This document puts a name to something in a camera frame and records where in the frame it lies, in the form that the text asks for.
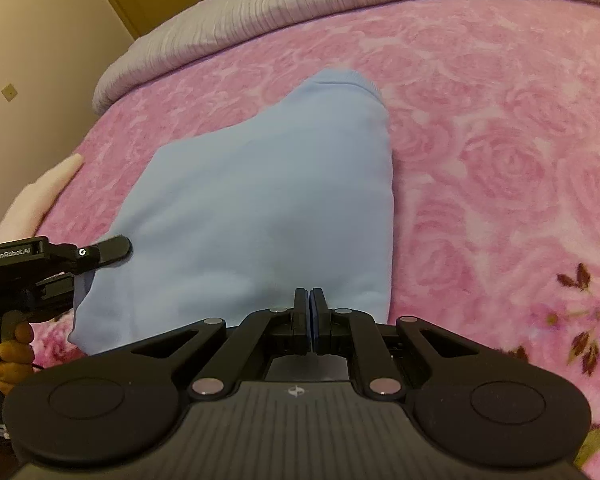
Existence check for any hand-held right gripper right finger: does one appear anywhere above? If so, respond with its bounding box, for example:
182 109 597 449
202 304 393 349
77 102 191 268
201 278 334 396
310 287 475 402

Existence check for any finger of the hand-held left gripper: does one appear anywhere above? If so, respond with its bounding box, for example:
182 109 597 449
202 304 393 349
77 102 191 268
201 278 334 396
72 235 133 277

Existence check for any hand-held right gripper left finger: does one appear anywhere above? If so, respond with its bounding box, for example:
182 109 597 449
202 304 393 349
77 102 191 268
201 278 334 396
129 287 311 402

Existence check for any light blue sweatshirt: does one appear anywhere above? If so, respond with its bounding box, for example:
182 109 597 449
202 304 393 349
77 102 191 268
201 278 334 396
70 69 396 357

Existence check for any person's left hand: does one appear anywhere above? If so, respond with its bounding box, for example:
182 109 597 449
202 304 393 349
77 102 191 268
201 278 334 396
0 321 36 397

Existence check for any pale pink cloth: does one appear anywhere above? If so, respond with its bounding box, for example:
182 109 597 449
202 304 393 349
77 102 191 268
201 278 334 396
0 154 86 249

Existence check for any pink floral blanket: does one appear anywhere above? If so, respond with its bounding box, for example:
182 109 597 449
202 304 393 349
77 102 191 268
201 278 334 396
30 0 600 462

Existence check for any grey striped quilt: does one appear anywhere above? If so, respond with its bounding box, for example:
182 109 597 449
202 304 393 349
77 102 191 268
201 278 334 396
92 0 600 114

